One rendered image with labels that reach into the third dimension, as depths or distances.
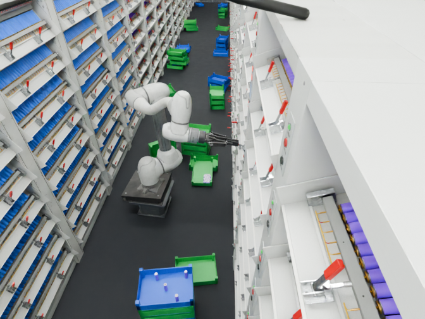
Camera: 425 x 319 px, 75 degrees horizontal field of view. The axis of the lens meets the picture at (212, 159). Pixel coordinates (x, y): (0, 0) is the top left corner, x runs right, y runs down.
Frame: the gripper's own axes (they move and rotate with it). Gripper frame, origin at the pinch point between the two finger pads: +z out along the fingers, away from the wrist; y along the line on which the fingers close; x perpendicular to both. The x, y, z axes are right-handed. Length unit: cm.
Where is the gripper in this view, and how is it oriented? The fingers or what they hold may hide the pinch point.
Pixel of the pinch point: (232, 142)
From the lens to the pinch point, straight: 164.6
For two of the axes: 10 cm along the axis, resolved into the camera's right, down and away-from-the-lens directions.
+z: 9.8, 1.6, 0.8
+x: 1.8, -7.5, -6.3
